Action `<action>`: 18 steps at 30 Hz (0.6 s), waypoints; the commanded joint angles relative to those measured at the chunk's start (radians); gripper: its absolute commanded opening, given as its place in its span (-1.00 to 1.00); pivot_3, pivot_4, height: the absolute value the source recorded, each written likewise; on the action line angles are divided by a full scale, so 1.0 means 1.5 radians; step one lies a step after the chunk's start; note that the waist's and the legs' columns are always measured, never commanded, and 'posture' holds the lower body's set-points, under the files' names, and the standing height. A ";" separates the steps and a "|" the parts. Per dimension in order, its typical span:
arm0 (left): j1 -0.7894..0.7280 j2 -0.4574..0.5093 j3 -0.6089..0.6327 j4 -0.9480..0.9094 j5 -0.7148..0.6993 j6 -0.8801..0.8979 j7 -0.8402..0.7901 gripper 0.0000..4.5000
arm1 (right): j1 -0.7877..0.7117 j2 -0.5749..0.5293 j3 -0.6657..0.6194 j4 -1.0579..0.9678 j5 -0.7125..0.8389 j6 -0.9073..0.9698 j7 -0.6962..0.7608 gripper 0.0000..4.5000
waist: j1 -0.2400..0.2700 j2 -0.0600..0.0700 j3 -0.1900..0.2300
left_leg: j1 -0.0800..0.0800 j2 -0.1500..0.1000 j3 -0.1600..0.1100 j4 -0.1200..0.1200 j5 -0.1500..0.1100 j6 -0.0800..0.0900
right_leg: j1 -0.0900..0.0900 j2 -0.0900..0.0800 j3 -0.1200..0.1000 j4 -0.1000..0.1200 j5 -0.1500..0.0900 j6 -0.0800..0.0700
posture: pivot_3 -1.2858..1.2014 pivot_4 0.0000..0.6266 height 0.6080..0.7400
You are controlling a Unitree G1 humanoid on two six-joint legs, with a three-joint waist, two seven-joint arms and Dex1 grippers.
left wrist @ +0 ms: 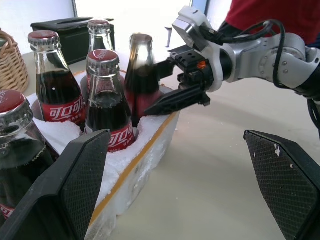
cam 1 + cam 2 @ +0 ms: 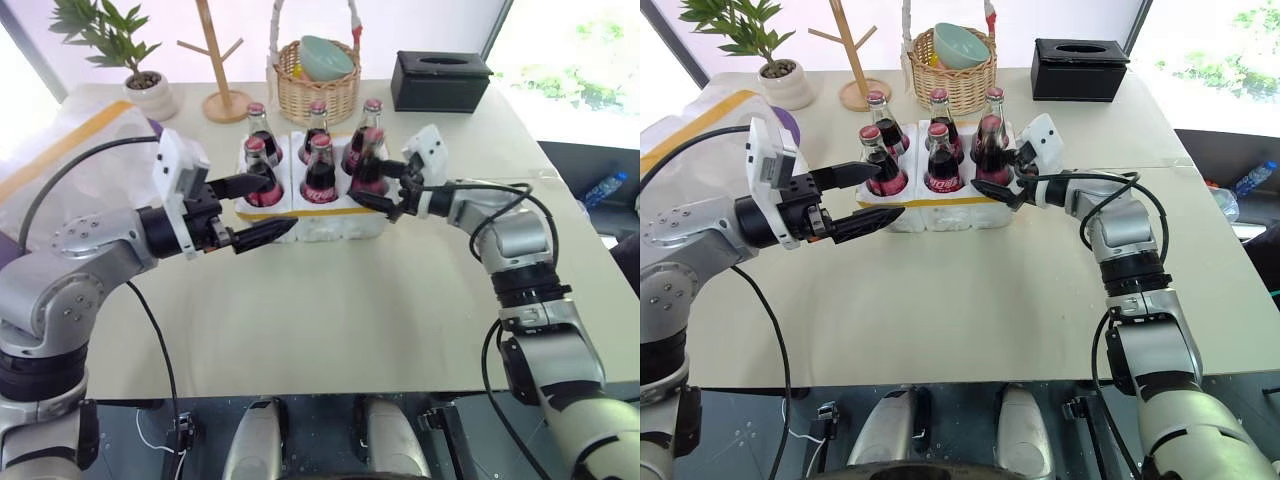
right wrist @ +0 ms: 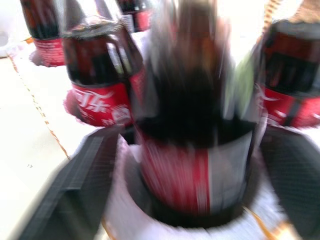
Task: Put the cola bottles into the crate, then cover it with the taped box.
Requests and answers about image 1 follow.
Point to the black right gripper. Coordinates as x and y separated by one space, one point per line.
193 67

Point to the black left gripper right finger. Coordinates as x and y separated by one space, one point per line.
287 180

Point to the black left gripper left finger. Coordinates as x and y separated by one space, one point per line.
50 190

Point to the capless cola glass bottle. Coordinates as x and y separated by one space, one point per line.
141 75

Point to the red-capped cola glass bottle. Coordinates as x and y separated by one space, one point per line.
17 140
56 85
107 110
100 35

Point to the black tissue box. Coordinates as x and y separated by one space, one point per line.
72 42

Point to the white foam bottle tray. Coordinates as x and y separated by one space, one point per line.
140 155

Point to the person in red shirt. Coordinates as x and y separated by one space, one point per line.
275 12

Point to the woven wicker basket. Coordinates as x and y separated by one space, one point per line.
11 67

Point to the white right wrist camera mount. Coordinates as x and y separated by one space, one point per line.
190 27

